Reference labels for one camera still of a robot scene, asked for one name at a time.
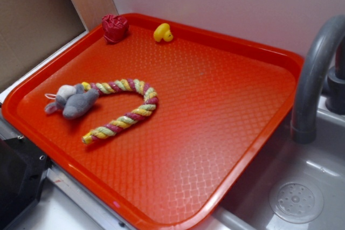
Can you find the grey toy sink basin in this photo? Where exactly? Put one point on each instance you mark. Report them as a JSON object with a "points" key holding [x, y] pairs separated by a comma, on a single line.
{"points": [[290, 185]]}

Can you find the dark grey faucet knob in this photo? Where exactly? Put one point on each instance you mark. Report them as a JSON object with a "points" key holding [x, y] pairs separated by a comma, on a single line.
{"points": [[335, 80]]}

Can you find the brown cardboard panel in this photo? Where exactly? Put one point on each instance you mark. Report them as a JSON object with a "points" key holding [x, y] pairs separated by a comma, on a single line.
{"points": [[32, 30]]}

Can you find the yellow rubber duck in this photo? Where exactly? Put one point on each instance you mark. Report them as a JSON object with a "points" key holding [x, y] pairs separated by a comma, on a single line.
{"points": [[163, 32]]}

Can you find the crumpled red paper ball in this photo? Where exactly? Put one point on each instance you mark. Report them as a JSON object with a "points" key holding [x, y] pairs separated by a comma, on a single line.
{"points": [[114, 28]]}

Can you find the multicolour twisted rope toy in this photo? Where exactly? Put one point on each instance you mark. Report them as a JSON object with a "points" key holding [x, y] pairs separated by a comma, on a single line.
{"points": [[142, 112]]}

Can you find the grey plastic faucet spout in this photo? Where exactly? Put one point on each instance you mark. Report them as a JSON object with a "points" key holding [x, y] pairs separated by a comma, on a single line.
{"points": [[313, 79]]}

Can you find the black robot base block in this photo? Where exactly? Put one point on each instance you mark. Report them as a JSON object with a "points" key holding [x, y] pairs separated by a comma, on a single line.
{"points": [[23, 171]]}

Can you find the orange plastic tray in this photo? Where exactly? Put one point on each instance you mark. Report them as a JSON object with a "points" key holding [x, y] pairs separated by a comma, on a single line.
{"points": [[219, 100]]}

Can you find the grey plush elephant toy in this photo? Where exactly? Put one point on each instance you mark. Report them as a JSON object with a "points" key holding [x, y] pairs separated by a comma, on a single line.
{"points": [[73, 101]]}

